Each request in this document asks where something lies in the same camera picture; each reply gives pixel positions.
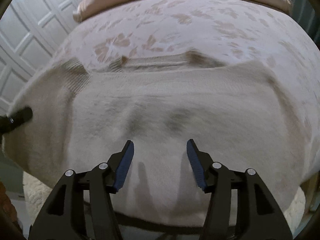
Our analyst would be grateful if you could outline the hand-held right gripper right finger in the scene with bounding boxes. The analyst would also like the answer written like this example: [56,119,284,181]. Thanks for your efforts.
[187,139,292,240]

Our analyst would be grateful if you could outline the teal curtain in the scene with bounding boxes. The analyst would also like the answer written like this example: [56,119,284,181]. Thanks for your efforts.
[275,0,320,45]

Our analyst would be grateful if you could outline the bed with floral sheet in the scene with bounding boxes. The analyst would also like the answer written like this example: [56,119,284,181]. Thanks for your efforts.
[54,0,320,130]

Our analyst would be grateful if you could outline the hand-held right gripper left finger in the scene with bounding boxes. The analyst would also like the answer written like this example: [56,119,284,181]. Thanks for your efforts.
[28,140,135,240]

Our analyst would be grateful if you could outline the beige sweater with black hearts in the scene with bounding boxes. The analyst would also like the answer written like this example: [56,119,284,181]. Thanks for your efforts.
[1,51,315,228]

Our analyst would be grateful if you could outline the white fluffy rug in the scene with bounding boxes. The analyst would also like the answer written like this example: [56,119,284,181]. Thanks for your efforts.
[22,172,307,228]

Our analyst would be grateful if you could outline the white wardrobe doors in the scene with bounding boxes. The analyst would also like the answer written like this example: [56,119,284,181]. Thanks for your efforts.
[0,0,90,115]

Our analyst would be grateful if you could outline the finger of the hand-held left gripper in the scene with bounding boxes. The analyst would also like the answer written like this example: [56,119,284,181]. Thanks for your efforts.
[0,107,33,134]

